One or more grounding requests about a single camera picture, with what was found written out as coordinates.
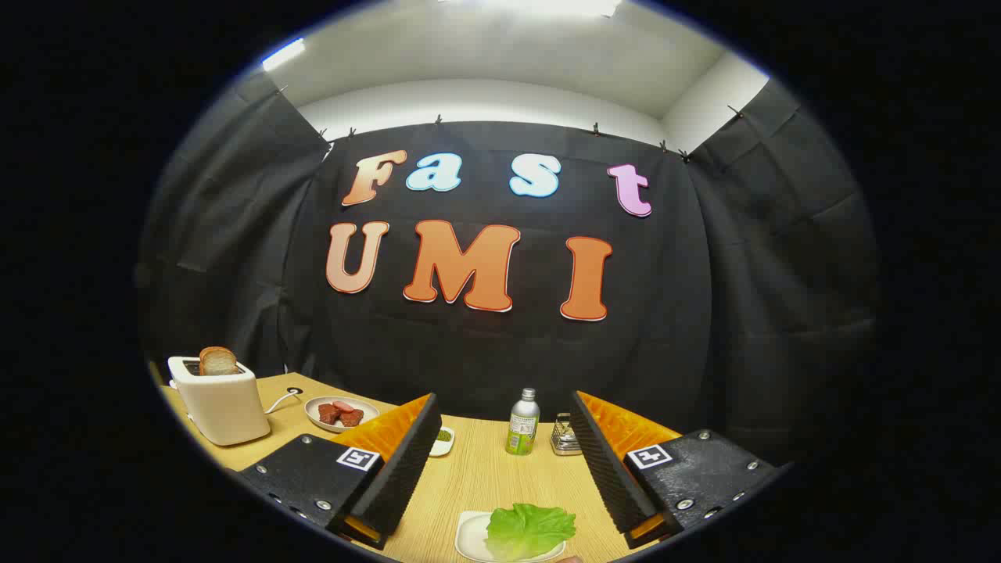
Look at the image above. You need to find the ceiling light panel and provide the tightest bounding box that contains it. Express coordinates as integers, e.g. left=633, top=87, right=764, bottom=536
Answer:
left=262, top=38, right=307, bottom=73
left=438, top=0, right=623, bottom=18

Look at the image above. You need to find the silver green drink bottle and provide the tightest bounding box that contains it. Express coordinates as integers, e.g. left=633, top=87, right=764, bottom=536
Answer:
left=505, top=388, right=541, bottom=457

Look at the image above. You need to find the toasted bread slice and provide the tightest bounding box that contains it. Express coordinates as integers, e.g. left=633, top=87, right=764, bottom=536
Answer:
left=199, top=346, right=240, bottom=377

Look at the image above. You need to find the green lettuce leaf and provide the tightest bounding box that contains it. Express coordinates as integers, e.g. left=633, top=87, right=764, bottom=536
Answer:
left=485, top=504, right=577, bottom=561

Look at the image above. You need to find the white square plate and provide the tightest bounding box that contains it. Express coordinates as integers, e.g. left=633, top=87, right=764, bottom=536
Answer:
left=455, top=511, right=565, bottom=563

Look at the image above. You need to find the round beige plate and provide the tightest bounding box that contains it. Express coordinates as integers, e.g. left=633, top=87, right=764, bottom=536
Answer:
left=304, top=396, right=380, bottom=434

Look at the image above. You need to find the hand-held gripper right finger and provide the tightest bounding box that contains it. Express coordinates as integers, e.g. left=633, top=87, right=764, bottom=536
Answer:
left=569, top=390, right=783, bottom=550

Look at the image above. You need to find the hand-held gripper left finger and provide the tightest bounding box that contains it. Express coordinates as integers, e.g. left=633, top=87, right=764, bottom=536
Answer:
left=235, top=393, right=443, bottom=550

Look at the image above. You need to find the metal wire utensil holder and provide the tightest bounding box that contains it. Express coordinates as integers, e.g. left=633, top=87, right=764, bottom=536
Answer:
left=550, top=413, right=583, bottom=457

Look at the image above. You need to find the black backdrop cloth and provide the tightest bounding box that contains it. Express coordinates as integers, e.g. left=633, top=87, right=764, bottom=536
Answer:
left=137, top=70, right=881, bottom=470

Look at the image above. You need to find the white toaster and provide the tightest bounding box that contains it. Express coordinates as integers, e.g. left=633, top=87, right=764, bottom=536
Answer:
left=167, top=356, right=271, bottom=446

